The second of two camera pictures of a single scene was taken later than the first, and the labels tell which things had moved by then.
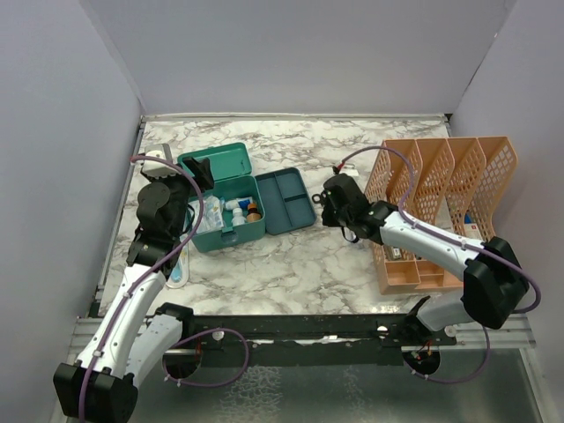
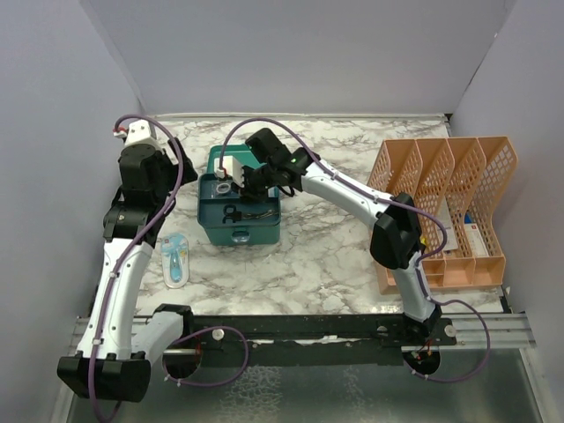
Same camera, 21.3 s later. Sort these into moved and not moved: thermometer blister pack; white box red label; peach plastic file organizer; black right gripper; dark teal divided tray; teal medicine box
Moved: dark teal divided tray; black right gripper; teal medicine box
Not moved: white box red label; thermometer blister pack; peach plastic file organizer
